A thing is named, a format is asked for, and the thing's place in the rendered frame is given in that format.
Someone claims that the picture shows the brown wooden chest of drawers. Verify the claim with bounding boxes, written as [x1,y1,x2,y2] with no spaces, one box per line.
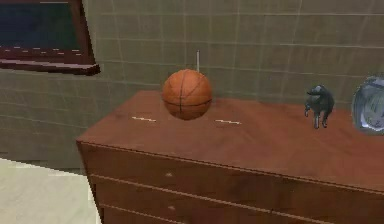
[75,89,384,224]

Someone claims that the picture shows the dark red framed window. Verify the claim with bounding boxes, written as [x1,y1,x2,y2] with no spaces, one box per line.
[0,0,101,76]

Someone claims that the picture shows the orange basketball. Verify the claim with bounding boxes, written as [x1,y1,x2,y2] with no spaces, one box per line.
[161,68,213,121]

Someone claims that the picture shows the dark grey animal statue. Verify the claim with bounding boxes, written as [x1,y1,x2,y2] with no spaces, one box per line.
[303,84,336,130]

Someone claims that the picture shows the thin white strip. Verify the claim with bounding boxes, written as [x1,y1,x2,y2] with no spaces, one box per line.
[131,116,157,123]
[214,118,243,126]

